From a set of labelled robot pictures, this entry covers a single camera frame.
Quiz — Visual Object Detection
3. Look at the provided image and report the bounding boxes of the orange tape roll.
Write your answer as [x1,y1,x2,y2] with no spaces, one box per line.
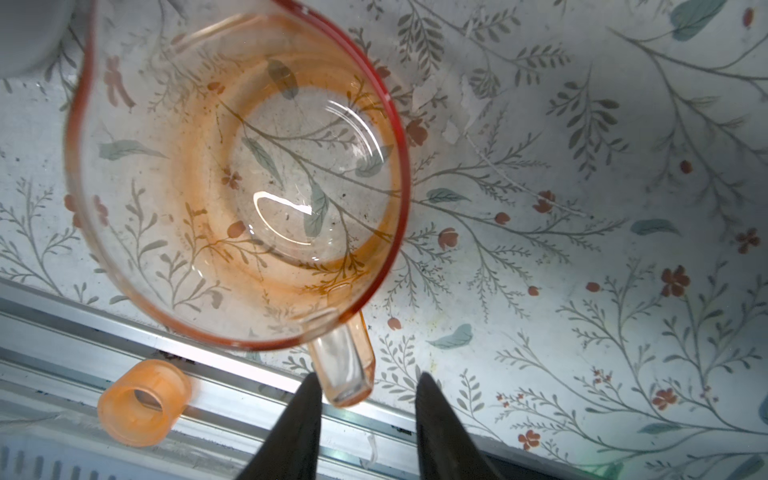
[97,360,193,448]

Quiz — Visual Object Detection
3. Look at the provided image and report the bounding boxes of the frosted white glass pitcher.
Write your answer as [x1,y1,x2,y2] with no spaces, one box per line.
[1,0,75,79]

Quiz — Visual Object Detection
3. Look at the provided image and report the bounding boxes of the orange glass pitcher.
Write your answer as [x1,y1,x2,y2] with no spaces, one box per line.
[64,1,410,407]

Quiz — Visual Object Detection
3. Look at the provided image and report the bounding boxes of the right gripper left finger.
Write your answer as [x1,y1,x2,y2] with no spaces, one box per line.
[236,373,322,480]

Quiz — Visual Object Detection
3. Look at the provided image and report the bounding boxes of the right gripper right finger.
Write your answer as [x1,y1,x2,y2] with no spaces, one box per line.
[415,373,501,479]

